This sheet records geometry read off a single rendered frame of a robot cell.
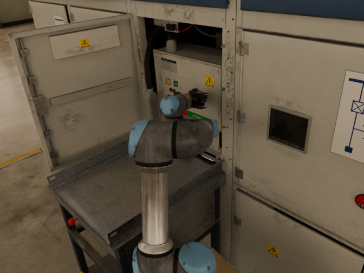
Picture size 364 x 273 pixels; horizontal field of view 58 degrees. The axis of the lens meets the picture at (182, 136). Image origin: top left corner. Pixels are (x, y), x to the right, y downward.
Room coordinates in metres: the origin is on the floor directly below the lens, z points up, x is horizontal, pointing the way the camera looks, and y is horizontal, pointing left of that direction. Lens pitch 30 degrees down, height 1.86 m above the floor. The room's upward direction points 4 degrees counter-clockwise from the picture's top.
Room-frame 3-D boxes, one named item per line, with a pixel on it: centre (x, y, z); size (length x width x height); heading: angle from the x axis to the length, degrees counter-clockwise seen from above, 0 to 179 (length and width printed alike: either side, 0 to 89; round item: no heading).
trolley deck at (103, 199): (1.36, 0.25, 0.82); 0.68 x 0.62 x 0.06; 132
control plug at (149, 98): (1.73, 0.16, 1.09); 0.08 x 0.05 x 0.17; 132
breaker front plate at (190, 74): (1.62, -0.03, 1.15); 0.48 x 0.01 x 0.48; 42
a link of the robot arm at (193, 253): (0.72, -0.02, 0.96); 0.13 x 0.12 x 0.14; 81
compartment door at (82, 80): (1.69, 0.49, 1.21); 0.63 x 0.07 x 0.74; 124
